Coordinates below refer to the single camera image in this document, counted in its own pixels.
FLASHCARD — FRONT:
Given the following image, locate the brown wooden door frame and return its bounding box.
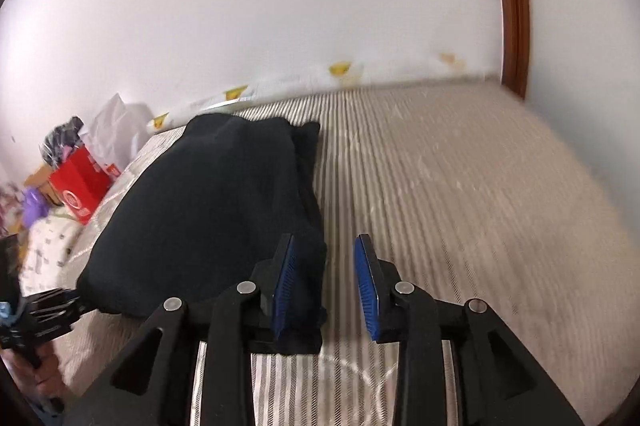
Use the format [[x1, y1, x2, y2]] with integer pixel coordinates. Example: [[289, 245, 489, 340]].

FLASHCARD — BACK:
[[482, 0, 532, 100]]

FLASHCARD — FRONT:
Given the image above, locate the white Miniso plastic bag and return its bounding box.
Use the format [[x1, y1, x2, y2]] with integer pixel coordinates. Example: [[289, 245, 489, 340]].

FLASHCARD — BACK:
[[79, 93, 149, 179]]

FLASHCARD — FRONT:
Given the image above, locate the purple plush item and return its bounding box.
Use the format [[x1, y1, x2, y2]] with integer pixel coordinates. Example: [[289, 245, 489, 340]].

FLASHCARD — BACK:
[[23, 187, 50, 229]]

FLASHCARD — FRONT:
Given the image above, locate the striped quilted mattress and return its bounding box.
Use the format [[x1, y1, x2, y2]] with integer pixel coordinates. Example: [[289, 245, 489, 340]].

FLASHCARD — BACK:
[[49, 76, 637, 426]]

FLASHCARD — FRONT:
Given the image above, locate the duck pattern bumper pad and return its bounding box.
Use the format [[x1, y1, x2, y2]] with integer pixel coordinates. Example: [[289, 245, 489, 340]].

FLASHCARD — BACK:
[[146, 53, 468, 135]]

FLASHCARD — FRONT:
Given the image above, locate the red paper shopping bag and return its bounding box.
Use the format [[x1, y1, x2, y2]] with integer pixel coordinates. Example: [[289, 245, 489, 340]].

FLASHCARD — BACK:
[[50, 147, 112, 224]]

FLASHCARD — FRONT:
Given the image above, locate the black sweater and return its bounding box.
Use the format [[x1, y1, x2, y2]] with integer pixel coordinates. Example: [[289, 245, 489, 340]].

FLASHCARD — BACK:
[[76, 114, 326, 354]]

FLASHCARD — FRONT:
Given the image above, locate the left hand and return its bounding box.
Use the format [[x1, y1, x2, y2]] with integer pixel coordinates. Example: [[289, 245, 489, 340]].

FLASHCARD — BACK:
[[2, 342, 66, 403]]

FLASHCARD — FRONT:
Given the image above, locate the grey plaid shirt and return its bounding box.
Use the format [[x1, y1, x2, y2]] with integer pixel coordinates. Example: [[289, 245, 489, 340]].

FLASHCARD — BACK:
[[39, 116, 84, 169]]

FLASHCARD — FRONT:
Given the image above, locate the white dotted blanket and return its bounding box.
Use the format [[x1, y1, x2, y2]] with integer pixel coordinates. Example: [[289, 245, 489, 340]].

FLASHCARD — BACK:
[[21, 207, 84, 293]]

